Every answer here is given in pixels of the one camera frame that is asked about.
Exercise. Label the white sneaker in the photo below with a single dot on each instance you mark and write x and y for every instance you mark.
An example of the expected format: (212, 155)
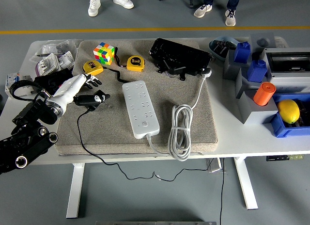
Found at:
(123, 0)
(94, 6)

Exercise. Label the grey shape holder block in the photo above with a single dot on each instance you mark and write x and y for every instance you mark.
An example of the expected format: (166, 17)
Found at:
(230, 69)
(242, 86)
(254, 116)

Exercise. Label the white power strip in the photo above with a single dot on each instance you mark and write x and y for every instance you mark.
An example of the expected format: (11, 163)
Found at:
(140, 108)

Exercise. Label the yellow tape measure black label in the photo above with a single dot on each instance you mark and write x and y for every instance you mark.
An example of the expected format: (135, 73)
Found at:
(93, 68)

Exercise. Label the large colourful puzzle cube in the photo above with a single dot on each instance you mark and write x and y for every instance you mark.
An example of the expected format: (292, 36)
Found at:
(104, 53)

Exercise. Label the black cloth pouch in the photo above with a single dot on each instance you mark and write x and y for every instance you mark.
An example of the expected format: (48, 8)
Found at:
(48, 80)

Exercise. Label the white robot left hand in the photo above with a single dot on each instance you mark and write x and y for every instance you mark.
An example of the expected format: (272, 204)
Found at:
(67, 90)

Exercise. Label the blue-grey bowl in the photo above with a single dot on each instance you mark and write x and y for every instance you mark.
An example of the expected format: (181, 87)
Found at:
(213, 51)

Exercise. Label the yellow tape measure 5m label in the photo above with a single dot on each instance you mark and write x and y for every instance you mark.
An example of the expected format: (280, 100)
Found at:
(135, 63)

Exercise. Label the grey sneaker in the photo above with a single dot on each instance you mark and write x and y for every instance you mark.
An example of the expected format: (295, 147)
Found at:
(230, 17)
(203, 11)

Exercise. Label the orange cylinder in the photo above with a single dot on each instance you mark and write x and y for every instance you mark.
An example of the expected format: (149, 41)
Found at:
(264, 94)

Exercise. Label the yellow lemon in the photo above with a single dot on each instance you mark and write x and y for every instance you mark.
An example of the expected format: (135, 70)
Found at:
(288, 111)

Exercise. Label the blue square bottle block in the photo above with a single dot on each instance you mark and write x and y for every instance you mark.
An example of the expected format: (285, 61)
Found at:
(242, 54)

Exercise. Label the grey-brown mat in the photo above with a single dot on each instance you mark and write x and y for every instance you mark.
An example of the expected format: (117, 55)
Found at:
(169, 94)

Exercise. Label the black power brick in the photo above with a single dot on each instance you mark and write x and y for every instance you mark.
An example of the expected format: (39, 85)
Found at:
(178, 70)

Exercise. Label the metal bracket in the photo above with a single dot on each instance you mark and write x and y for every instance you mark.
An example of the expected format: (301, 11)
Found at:
(214, 166)

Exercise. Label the black plastic tray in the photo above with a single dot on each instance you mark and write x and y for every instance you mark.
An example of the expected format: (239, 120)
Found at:
(179, 53)

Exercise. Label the grey electrical box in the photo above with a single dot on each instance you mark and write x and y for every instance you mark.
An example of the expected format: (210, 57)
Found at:
(290, 82)

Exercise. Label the clear plastic bag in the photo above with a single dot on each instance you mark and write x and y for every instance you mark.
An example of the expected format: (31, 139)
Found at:
(52, 48)

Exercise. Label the white table leg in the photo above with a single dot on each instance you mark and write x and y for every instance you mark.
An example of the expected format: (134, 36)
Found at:
(245, 183)
(75, 191)

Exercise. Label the black binder clips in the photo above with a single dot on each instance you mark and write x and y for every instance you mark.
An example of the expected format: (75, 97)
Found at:
(221, 49)

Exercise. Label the black parts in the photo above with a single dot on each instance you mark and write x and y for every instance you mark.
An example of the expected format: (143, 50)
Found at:
(304, 116)

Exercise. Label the black chair base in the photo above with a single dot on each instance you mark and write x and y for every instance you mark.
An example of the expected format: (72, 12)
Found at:
(190, 0)

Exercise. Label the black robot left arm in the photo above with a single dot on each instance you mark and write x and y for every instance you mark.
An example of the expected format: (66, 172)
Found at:
(31, 142)

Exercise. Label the blue hexagonal bottle block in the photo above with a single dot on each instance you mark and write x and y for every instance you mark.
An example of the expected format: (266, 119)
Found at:
(256, 72)

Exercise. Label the grey block with round hole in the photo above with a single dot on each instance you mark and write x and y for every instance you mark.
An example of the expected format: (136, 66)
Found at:
(254, 38)

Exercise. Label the black table control panel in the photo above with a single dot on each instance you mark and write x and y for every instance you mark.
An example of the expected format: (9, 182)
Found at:
(278, 158)

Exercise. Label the white circuit breaker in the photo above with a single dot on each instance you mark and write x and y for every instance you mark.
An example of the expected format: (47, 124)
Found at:
(14, 78)

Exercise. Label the white socket module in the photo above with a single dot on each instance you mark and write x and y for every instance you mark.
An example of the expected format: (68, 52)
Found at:
(65, 61)

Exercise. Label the blue storage bin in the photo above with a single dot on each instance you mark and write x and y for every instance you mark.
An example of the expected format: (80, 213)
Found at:
(285, 131)

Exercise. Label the black plug adapter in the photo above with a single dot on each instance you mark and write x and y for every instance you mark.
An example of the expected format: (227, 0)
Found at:
(90, 108)

